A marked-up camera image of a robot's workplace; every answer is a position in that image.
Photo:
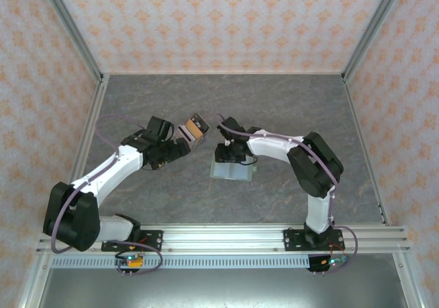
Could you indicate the pale pink printed card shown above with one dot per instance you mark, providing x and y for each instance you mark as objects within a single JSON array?
[{"x": 181, "y": 133}]

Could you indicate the green card holder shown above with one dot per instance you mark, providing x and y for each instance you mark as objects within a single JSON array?
[{"x": 236, "y": 172}]

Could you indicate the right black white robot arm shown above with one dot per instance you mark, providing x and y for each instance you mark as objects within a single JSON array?
[{"x": 315, "y": 167}]

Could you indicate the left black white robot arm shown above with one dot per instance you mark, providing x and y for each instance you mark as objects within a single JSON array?
[{"x": 72, "y": 219}]

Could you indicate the black card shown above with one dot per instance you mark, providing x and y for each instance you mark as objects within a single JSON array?
[{"x": 201, "y": 122}]

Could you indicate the left controller board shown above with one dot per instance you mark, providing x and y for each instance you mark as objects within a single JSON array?
[{"x": 132, "y": 261}]

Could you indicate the controller board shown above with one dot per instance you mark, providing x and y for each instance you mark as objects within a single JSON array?
[
  {"x": 334, "y": 261},
  {"x": 132, "y": 261}
]

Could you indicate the grey metal panel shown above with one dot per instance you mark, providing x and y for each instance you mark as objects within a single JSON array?
[{"x": 219, "y": 287}]

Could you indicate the right controller board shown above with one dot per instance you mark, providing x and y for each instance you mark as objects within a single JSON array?
[{"x": 334, "y": 261}]

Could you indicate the left aluminium side rail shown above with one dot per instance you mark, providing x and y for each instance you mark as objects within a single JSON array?
[{"x": 96, "y": 102}]

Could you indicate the aluminium side rail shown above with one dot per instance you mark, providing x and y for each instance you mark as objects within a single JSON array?
[
  {"x": 96, "y": 102},
  {"x": 363, "y": 140}
]

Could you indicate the aluminium mounting rail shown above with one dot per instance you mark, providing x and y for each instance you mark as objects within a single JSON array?
[{"x": 223, "y": 239}]

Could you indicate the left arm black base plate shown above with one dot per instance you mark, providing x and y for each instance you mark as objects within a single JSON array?
[{"x": 154, "y": 239}]

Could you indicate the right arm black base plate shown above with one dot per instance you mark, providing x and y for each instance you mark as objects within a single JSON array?
[{"x": 291, "y": 241}]

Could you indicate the right aluminium side rail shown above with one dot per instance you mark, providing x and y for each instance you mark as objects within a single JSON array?
[{"x": 363, "y": 140}]

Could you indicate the left aluminium corner post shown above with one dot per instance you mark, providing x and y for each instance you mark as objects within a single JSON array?
[{"x": 68, "y": 26}]

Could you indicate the aluminium corner post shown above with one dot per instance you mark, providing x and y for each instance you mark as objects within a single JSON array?
[
  {"x": 374, "y": 30},
  {"x": 68, "y": 26}
]

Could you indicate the right aluminium corner post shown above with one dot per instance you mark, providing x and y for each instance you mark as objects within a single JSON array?
[{"x": 374, "y": 30}]

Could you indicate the left aluminium frame leg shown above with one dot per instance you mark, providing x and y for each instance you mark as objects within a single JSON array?
[{"x": 34, "y": 284}]

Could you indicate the aluminium frame leg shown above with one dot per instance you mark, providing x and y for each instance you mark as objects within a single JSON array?
[
  {"x": 406, "y": 280},
  {"x": 34, "y": 284}
]

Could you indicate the right aluminium frame leg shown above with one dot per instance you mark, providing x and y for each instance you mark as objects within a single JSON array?
[{"x": 406, "y": 280}]

